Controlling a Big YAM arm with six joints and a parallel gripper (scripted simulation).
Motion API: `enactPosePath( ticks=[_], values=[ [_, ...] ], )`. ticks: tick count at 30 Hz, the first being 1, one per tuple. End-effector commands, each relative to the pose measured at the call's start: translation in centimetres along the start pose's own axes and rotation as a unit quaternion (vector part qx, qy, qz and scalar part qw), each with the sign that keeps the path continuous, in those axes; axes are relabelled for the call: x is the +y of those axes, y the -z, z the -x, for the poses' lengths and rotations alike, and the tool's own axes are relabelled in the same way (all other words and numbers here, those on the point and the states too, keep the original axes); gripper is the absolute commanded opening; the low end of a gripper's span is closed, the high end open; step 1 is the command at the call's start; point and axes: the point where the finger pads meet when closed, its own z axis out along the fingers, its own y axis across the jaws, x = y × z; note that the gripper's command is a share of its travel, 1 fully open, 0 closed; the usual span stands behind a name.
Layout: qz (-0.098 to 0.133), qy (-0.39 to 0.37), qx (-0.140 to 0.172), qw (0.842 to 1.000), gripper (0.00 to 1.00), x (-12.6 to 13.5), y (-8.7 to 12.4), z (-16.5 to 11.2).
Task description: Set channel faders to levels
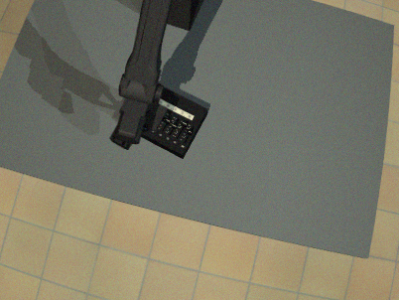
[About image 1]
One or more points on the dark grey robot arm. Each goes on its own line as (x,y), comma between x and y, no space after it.
(141,74)

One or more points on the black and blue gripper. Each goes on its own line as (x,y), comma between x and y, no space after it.
(159,112)

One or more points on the black lighting desk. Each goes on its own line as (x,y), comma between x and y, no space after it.
(176,135)

